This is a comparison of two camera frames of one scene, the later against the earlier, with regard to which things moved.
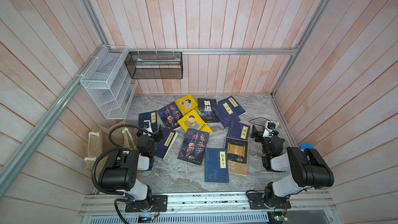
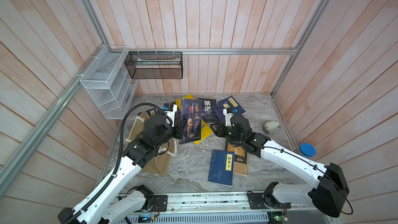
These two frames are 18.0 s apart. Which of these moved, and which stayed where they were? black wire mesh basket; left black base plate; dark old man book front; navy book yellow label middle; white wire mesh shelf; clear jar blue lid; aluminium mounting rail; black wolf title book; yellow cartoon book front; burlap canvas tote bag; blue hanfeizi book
Moved: yellow cartoon book front; blue hanfeizi book; dark old man book front; burlap canvas tote bag
Stayed: aluminium mounting rail; black wire mesh basket; navy book yellow label middle; left black base plate; black wolf title book; white wire mesh shelf; clear jar blue lid
